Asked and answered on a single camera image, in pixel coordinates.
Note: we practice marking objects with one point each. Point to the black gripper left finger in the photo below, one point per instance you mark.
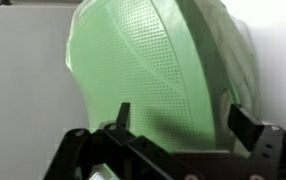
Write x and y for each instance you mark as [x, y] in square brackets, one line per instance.
[123, 117]

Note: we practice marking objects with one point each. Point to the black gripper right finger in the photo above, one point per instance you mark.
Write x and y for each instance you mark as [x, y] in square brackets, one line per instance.
[244, 126]

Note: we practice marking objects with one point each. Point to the green trash bin lid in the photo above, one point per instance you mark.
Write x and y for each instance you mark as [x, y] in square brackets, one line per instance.
[141, 52]

